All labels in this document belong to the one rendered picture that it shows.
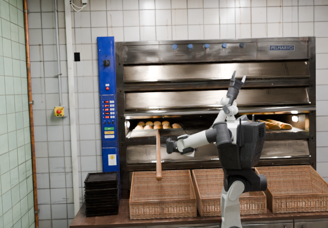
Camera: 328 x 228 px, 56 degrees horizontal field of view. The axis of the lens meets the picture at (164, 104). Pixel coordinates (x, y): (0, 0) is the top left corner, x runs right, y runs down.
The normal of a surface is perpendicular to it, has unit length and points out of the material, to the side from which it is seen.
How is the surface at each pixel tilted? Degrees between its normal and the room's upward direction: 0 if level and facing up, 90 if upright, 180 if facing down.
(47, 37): 90
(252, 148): 90
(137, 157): 70
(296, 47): 90
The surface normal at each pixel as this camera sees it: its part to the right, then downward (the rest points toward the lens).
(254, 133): -0.55, 0.06
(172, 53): 0.04, 0.05
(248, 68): 0.00, -0.30
